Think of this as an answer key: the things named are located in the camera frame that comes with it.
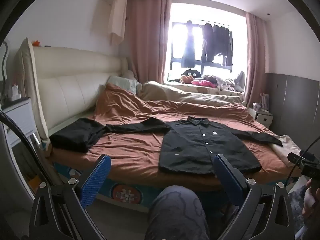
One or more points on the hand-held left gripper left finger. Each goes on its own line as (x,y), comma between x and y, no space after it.
(96,180)

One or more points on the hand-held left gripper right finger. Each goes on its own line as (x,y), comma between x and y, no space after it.
(228,178)

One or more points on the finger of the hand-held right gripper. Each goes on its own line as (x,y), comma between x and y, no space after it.
(307,155)
(295,158)

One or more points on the black button shirt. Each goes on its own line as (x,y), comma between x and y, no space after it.
(200,147)

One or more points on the pile of grey clothes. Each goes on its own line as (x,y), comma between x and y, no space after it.
(227,82)

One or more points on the person's right hand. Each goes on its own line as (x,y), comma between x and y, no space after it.
(313,205)

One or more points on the white blanket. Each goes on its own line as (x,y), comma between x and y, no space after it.
(287,146)

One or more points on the blue cartoon printed bed sheet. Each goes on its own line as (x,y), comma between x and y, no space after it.
(125,192)

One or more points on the person's leg in patterned pants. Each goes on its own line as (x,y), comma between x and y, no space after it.
(177,212)
(297,205)

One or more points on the brown duvet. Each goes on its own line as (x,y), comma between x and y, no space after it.
(132,150)

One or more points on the folded black garment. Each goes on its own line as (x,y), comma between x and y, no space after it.
(72,135)

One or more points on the small white nightstand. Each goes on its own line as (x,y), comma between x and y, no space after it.
(262,117)

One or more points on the white nightstand with drawer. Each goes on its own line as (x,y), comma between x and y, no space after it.
(20,120)

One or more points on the pink cloth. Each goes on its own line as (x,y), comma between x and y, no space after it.
(203,83)

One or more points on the beige duvet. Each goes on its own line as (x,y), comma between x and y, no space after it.
(175,95)

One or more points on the light patterned pillow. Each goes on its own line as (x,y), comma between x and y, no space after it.
(123,83)

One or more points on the cream upholstered headboard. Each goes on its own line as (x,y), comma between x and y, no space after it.
(72,80)

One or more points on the pink curtain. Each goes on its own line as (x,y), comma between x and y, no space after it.
(147,42)
(253,60)

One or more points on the black plush toy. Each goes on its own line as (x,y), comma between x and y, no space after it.
(192,73)

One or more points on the white bottles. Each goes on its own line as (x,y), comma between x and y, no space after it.
(16,92)

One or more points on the dark hanging jacket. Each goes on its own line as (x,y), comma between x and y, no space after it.
(207,42)
(223,45)

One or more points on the dark hanging trousers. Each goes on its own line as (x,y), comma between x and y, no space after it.
(188,47)

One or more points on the small orange toy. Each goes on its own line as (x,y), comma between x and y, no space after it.
(36,43)

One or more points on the beige hanging cloth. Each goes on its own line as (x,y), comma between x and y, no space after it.
(118,17)

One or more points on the pink picture frame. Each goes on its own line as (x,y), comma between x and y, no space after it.
(265,102)

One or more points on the window with dark frame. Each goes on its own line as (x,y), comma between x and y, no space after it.
(175,42)

